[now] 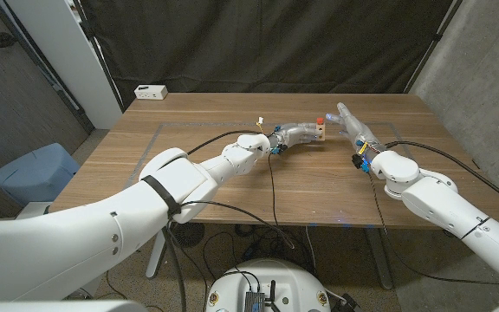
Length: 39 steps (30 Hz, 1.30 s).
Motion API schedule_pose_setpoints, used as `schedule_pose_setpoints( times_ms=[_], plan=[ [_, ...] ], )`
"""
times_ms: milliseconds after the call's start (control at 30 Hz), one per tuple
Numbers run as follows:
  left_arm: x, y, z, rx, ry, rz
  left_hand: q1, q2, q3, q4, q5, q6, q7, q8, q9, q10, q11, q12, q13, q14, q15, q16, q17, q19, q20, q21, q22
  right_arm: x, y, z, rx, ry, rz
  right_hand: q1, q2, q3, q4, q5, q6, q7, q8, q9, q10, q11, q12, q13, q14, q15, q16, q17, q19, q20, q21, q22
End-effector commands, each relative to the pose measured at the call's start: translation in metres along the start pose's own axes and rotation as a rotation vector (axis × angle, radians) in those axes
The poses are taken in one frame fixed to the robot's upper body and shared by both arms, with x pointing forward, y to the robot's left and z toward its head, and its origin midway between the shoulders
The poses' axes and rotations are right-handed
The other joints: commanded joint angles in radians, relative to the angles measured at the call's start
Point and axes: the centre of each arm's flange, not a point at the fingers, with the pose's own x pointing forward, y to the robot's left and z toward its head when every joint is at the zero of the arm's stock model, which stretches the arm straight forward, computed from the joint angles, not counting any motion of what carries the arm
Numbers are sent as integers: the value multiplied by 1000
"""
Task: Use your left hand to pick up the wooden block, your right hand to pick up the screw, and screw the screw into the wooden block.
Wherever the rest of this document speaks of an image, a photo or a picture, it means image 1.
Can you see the blue plastic bin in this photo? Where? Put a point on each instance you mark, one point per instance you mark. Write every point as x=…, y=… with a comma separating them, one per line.
x=33, y=173

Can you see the red screw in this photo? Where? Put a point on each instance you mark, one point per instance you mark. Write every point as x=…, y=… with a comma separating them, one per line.
x=319, y=121

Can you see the large wooden panel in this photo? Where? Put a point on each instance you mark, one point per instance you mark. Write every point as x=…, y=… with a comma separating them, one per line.
x=189, y=124

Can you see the round black fan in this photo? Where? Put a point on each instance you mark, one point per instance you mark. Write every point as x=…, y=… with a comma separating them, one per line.
x=187, y=235

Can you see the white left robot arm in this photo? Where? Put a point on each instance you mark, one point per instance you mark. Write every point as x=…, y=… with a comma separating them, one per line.
x=154, y=203

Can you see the black backdrop stand pole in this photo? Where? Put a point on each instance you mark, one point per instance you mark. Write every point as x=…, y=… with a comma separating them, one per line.
x=433, y=43
x=98, y=52

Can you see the grey electronics box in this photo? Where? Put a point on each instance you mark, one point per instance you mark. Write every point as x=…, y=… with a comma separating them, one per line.
x=254, y=302

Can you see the wooden block with holes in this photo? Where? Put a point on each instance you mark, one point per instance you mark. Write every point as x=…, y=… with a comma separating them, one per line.
x=320, y=133

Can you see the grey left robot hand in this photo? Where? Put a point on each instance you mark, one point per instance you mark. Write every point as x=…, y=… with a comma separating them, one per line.
x=293, y=133

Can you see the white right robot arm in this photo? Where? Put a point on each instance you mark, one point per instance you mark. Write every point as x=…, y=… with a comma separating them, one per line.
x=449, y=203

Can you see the black backdrop curtain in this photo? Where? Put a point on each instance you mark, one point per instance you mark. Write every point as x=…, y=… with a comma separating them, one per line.
x=267, y=43

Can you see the grey table leg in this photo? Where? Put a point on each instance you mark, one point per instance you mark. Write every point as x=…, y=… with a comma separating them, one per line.
x=379, y=260

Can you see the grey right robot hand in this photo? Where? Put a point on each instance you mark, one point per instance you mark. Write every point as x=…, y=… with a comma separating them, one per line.
x=360, y=131

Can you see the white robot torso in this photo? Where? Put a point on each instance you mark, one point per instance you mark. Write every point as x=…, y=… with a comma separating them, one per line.
x=271, y=273

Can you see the white power strip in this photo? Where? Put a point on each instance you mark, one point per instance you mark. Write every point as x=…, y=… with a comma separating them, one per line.
x=150, y=92

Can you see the white table leg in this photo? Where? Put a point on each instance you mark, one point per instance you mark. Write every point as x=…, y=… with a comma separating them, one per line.
x=156, y=260

